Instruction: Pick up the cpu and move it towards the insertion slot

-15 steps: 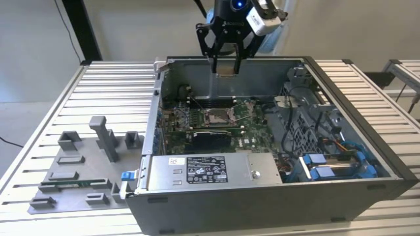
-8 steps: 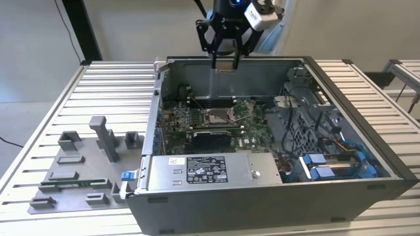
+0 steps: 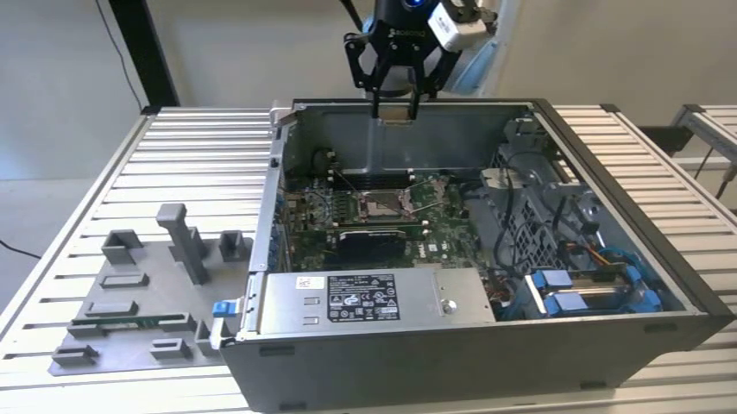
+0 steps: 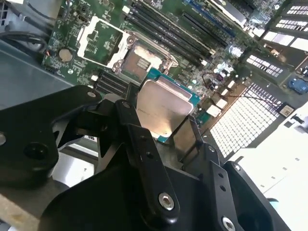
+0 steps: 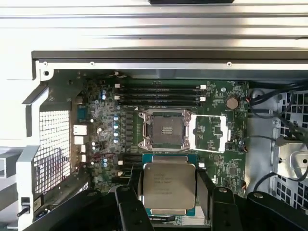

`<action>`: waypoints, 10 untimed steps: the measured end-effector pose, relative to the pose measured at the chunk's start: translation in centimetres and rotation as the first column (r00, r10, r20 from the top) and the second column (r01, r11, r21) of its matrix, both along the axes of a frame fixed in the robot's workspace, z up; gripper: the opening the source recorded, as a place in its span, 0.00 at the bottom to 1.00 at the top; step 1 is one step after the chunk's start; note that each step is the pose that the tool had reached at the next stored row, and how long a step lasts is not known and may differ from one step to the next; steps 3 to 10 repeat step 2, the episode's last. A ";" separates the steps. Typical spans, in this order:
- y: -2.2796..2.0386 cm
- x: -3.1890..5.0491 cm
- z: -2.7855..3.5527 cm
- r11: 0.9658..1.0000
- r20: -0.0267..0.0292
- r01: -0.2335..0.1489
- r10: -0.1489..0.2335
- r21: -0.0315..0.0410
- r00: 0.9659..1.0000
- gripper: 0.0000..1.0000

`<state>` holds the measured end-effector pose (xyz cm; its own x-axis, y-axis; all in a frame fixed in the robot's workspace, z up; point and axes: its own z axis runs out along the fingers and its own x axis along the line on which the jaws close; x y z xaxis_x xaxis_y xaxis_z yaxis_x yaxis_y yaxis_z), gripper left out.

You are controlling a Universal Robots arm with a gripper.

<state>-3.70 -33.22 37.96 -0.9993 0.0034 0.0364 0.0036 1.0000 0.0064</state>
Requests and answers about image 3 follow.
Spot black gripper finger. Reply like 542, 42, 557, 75
344, 32, 384, 119
406, 50, 464, 121

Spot silver square CPU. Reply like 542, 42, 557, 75
377, 105, 416, 129

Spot CPU socket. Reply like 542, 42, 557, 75
356, 188, 412, 223

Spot single RAM slot white clips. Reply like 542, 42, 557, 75
325, 216, 430, 229

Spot silver case corner latch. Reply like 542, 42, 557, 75
269, 103, 306, 130

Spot black round case fan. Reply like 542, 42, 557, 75
310, 147, 340, 174

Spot black RAM slots white clips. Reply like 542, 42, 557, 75
326, 149, 417, 191

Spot green motherboard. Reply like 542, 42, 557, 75
279, 170, 492, 277

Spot grey metal drive cage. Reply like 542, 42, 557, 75
465, 141, 601, 278

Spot black graphics card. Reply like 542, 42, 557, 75
334, 228, 408, 265

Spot metal slat side table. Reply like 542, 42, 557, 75
672, 103, 737, 161

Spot blue disk carrier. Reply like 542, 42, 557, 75
541, 290, 591, 313
530, 267, 574, 289

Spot silver power supply unit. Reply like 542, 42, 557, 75
238, 267, 498, 338

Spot blue case latch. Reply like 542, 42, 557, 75
210, 300, 239, 321

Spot black open PC case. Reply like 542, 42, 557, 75
221, 97, 737, 414

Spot green RAM stick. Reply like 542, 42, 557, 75
71, 316, 187, 329

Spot grey plastic parts rack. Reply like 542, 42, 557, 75
46, 202, 258, 379

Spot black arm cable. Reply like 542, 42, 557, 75
338, 0, 372, 35

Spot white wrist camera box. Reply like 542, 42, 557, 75
428, 0, 500, 51

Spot metal socket cover frame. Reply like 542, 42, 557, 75
397, 177, 430, 217

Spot black wire in case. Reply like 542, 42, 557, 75
496, 162, 524, 277

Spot black frame post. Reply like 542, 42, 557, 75
107, 0, 181, 109

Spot thin black wall cable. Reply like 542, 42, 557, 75
94, 0, 145, 110

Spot black table bracket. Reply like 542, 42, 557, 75
637, 124, 696, 157

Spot coloured disk wires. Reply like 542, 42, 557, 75
562, 241, 615, 269

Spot black floor cable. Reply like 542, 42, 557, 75
0, 238, 43, 260

